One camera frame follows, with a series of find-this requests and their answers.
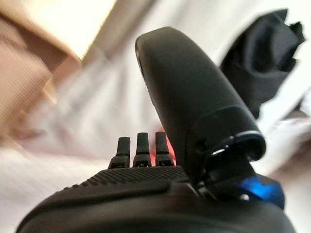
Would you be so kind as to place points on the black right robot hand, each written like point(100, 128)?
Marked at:
point(184, 102)

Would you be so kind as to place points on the white bed sheet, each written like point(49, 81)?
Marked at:
point(97, 109)

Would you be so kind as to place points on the black garment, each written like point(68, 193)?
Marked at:
point(262, 55)

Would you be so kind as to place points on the brown cardboard box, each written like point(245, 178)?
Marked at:
point(26, 70)

